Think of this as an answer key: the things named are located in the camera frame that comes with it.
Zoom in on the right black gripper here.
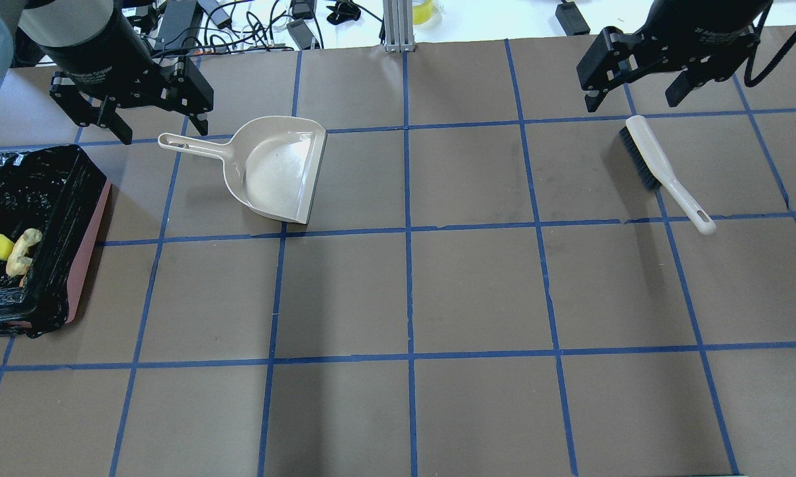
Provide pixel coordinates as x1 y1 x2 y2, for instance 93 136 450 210
577 1 771 113

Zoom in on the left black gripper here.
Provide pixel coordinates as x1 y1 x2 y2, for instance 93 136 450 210
40 10 214 145

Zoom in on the white hand brush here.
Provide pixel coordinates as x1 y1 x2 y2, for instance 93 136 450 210
619 115 717 235

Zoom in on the beige plastic dustpan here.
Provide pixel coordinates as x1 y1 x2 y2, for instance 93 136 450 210
157 115 326 225

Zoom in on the twisted bread piece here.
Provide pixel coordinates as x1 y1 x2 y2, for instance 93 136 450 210
5 229 43 277

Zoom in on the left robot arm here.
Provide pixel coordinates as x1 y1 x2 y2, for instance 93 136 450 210
0 1 214 144

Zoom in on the pink bin with black bag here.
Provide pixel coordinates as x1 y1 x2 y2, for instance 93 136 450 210
0 144 110 338

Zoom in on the black power adapter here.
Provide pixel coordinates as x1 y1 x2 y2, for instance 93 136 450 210
154 1 202 52

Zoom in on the black power brick right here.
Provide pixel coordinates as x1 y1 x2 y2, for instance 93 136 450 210
554 1 591 36

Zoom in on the yellow tape roll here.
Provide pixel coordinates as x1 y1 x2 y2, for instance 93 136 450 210
411 0 441 27

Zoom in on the aluminium frame post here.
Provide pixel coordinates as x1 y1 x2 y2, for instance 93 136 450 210
382 0 417 52

